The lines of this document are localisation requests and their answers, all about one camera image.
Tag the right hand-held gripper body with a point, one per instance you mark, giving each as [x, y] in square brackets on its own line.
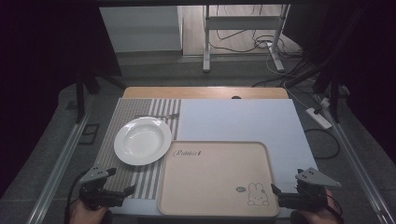
[303, 194]

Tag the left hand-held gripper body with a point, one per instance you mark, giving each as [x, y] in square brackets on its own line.
[99, 195]

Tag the person's left hand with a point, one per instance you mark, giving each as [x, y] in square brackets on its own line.
[85, 215]

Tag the person's right hand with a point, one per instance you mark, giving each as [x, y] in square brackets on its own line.
[320, 216]

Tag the black floor outlet plate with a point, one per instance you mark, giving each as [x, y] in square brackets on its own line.
[89, 133]

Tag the white round plate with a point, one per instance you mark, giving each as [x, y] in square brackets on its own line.
[142, 141]

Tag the white power strip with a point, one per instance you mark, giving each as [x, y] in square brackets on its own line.
[318, 118]

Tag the beige tray with rabbit print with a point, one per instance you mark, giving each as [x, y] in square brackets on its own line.
[214, 180]

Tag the grey striped placemat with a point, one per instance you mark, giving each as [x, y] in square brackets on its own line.
[127, 107]

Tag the metal fork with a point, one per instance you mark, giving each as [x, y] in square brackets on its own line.
[162, 116]

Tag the white table cover board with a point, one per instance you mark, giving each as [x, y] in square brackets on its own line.
[236, 121]

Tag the black metal stand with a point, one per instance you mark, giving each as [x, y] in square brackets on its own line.
[333, 93]
[81, 93]

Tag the white cabinet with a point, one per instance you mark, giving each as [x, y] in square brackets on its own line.
[140, 29]

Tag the aluminium rail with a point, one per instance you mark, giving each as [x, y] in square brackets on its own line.
[358, 161]
[59, 168]

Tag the white metal stand frame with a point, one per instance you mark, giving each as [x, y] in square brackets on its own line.
[243, 23]

